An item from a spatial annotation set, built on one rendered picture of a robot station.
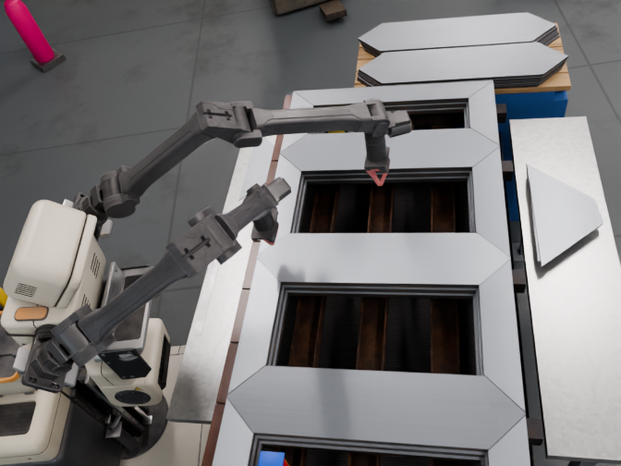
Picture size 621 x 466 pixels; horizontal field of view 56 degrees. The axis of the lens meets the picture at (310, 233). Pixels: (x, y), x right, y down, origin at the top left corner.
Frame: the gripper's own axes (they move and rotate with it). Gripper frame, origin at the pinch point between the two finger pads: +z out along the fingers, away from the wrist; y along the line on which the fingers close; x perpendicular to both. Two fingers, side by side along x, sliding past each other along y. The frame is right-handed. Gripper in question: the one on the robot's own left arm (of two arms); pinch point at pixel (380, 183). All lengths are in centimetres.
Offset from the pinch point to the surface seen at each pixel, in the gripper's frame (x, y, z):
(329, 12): 61, 252, 32
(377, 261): 0.8, -15.6, 16.8
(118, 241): 153, 70, 80
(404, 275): -7.1, -20.0, 18.1
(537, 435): -40, -56, 38
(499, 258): -33.3, -13.6, 17.6
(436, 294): -16.1, -22.9, 22.9
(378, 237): 1.1, -7.1, 14.8
